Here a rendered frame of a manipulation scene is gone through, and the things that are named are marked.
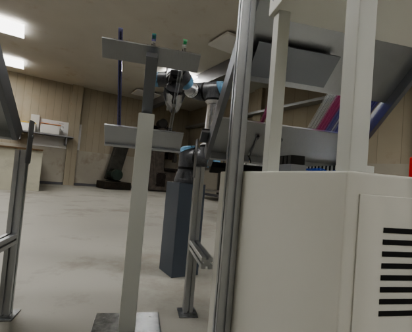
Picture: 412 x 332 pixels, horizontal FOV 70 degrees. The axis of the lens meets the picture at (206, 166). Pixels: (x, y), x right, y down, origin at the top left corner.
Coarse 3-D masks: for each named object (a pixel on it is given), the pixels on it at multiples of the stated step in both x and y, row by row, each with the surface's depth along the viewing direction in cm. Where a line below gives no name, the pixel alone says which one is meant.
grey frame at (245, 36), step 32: (256, 0) 81; (192, 192) 130; (224, 192) 81; (192, 224) 126; (224, 224) 78; (192, 256) 127; (224, 256) 78; (192, 288) 126; (224, 288) 77; (224, 320) 78
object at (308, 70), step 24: (264, 0) 88; (264, 24) 94; (264, 48) 95; (288, 48) 96; (312, 48) 101; (336, 48) 101; (384, 48) 103; (408, 48) 104; (264, 72) 102; (288, 72) 102; (312, 72) 103; (336, 72) 108; (384, 72) 110; (384, 96) 118
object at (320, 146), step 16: (224, 128) 123; (256, 128) 125; (288, 128) 126; (304, 128) 127; (224, 144) 130; (256, 144) 131; (288, 144) 133; (304, 144) 134; (320, 144) 135; (336, 144) 136; (320, 160) 142
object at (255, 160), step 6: (210, 156) 130; (216, 156) 131; (222, 156) 132; (246, 156) 135; (252, 156) 136; (246, 162) 133; (252, 162) 134; (258, 162) 134; (306, 162) 142; (312, 162) 143; (306, 168) 140
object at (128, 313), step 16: (144, 128) 109; (144, 144) 109; (144, 160) 109; (144, 176) 109; (144, 192) 108; (144, 208) 108; (128, 224) 107; (144, 224) 108; (128, 240) 107; (128, 256) 107; (128, 272) 107; (128, 288) 107; (128, 304) 106; (96, 320) 113; (112, 320) 114; (128, 320) 106; (144, 320) 116
